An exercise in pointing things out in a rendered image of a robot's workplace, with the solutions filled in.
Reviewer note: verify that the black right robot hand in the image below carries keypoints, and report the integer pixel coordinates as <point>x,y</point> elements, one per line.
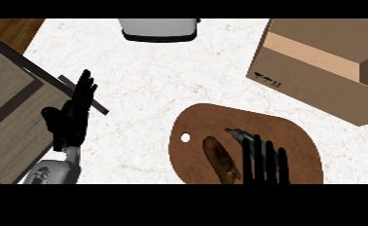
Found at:
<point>261,165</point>

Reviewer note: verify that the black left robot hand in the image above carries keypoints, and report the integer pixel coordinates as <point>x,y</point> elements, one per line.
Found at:
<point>71,119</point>

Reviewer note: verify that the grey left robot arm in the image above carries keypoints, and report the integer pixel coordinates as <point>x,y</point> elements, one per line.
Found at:
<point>57,168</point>

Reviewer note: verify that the brown wooden cutting board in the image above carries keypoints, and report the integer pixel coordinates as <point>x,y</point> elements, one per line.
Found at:
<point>224,122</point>

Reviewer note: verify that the brown cardboard box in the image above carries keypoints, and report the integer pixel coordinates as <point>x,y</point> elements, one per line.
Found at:
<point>316,70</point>

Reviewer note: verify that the dark green vegetable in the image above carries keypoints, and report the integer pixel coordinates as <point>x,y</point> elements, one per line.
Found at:
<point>238,135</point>

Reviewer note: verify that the grey white appliance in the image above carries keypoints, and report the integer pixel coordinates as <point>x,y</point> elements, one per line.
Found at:
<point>158,28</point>

